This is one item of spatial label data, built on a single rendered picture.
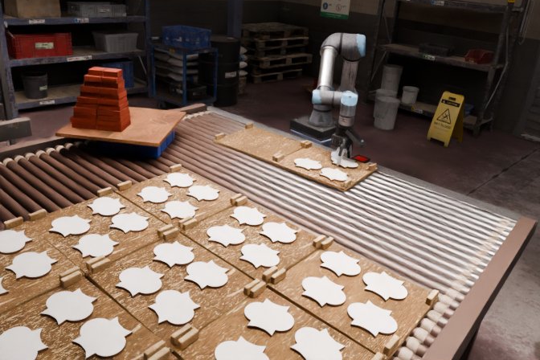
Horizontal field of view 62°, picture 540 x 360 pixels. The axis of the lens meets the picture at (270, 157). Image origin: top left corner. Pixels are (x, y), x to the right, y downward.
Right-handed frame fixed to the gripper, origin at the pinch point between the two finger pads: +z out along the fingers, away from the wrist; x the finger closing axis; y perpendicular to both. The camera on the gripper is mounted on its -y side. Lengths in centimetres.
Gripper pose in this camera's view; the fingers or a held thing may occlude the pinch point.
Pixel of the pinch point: (344, 161)
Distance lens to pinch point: 234.5
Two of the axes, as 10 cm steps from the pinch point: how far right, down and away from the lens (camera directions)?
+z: -0.7, 9.2, 3.9
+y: -7.9, -2.9, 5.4
